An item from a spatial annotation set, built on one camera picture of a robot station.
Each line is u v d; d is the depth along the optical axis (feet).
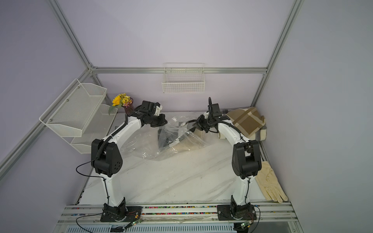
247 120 3.36
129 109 3.31
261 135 3.32
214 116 2.40
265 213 2.47
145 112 2.40
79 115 2.57
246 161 1.65
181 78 3.52
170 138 2.87
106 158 1.68
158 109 2.86
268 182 2.76
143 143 3.16
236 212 2.19
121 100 3.09
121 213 2.14
